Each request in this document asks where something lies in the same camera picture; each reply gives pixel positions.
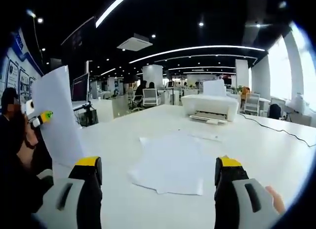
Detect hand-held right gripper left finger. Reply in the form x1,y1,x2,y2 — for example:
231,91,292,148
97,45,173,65
32,155,103,229

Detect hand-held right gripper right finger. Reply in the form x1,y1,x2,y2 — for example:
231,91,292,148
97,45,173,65
214,154,284,229

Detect bundle of white printing papers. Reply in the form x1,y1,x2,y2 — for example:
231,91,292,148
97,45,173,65
32,65,84,167

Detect pile of white printing papers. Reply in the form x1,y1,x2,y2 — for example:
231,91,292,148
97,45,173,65
128,129,223,196

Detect person's left hand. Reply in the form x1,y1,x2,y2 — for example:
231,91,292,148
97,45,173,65
23,117,40,142

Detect person's right hand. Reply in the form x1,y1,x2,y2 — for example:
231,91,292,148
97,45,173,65
265,186,286,215

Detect black monitor stand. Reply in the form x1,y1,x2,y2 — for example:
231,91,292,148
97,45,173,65
71,102,99,127

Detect computer monitor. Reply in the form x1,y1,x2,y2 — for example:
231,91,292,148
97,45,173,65
71,72,90,103

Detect person in black shirt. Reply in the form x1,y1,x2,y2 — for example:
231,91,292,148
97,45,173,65
0,115,54,215

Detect white table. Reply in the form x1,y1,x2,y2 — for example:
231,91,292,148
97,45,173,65
53,104,314,229

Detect black hanging display panel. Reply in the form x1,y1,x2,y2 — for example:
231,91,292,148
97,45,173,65
60,16,96,57

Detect black backpack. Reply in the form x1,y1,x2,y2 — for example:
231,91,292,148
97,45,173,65
269,103,282,120

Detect white printer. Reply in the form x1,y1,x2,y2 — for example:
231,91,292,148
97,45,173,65
181,94,240,125

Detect white office chair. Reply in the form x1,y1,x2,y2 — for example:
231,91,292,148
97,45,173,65
142,88,160,107
246,92,261,114

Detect ceiling air conditioner vent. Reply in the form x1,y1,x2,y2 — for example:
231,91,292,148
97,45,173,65
117,33,153,51

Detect white figure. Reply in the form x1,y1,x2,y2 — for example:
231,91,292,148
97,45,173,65
286,93,312,114

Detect upright white feed paper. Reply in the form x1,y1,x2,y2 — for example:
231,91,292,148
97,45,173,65
202,79,227,97

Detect long linear ceiling light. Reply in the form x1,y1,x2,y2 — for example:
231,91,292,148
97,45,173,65
128,45,265,64
95,0,135,29

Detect blue white wall poster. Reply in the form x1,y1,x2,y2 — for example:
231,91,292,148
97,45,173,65
4,29,44,104

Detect black power cable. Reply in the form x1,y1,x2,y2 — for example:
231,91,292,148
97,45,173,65
240,114,316,148

